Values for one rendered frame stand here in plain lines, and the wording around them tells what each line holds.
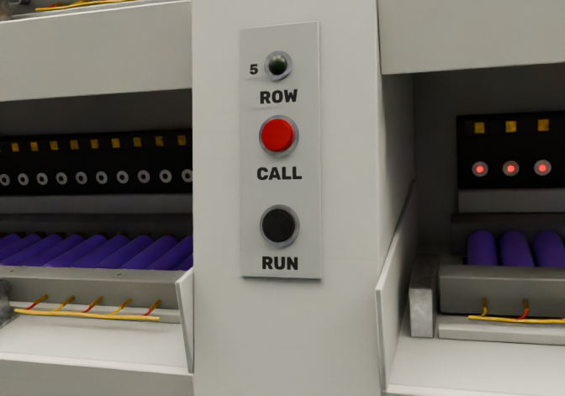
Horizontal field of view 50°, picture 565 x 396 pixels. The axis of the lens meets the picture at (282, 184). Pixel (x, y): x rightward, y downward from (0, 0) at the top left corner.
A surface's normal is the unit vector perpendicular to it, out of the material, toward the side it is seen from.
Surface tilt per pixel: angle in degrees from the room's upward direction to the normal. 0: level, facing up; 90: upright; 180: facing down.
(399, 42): 106
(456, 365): 16
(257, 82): 90
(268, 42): 90
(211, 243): 90
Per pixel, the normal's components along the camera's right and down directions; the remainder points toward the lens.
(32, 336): -0.09, -0.97
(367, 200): -0.30, -0.02
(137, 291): -0.29, 0.26
